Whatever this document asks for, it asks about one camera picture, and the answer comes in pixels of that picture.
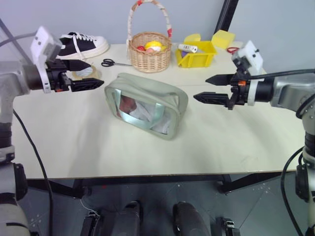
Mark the purple item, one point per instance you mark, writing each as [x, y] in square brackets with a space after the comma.
[184, 53]

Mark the grey metal rod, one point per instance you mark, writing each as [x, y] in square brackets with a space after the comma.
[12, 39]

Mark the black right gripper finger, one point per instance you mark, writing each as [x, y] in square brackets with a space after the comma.
[212, 97]
[220, 79]

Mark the yellow curved plastic piece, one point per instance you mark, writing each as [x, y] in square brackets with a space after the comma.
[192, 38]

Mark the white remote control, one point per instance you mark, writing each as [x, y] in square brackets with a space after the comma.
[188, 47]

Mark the clear tape roll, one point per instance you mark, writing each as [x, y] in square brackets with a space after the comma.
[94, 73]

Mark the dark rounded shape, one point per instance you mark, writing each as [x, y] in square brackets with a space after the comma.
[123, 220]
[189, 220]

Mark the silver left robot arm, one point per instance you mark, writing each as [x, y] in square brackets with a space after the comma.
[9, 76]

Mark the black table frame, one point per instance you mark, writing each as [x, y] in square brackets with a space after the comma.
[147, 180]

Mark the yellow box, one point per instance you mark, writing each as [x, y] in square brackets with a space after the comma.
[222, 39]

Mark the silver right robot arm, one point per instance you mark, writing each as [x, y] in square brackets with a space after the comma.
[285, 93]

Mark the yellow plastic bin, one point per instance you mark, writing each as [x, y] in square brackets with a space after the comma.
[197, 57]

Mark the black upright post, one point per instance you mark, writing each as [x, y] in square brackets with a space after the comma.
[226, 14]

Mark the yellow toy fruit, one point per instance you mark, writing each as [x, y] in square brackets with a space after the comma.
[153, 45]

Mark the grey-green transparent toiletry pouch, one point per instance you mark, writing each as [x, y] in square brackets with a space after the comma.
[152, 91]

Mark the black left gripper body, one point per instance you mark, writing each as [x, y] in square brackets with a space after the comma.
[57, 73]

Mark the black and white sneaker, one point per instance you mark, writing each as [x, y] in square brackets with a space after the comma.
[86, 45]

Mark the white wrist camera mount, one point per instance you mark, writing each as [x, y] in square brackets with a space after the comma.
[40, 43]
[252, 55]

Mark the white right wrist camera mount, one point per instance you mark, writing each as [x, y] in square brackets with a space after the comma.
[252, 55]

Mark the red toy fruit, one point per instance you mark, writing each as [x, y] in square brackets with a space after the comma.
[140, 48]

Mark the orange toy egg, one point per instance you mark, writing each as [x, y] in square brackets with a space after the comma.
[149, 50]

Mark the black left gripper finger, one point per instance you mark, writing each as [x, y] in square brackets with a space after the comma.
[77, 65]
[85, 84]

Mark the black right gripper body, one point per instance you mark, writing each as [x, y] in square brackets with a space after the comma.
[240, 94]

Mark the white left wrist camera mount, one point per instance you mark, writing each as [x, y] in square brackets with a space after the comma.
[40, 43]

